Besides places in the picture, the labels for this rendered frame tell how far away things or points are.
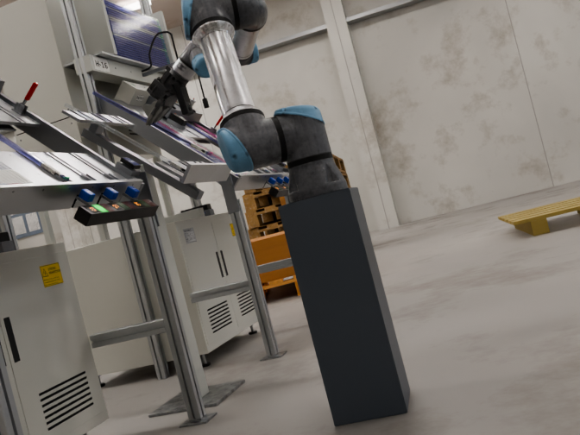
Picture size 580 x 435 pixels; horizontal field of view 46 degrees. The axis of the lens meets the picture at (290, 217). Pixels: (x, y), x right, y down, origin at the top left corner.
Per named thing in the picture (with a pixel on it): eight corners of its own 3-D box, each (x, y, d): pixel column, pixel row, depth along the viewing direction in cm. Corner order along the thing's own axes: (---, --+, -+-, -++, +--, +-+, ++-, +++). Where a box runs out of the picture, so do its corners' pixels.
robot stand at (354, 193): (410, 390, 180) (357, 186, 180) (407, 412, 162) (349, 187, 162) (343, 403, 184) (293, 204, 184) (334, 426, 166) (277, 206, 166)
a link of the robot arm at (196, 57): (226, 52, 219) (219, 40, 228) (192, 59, 217) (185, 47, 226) (230, 74, 224) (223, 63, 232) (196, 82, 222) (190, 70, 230)
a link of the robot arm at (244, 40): (269, -29, 184) (250, 38, 232) (230, -22, 182) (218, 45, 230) (280, 11, 183) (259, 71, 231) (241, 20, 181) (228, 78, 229)
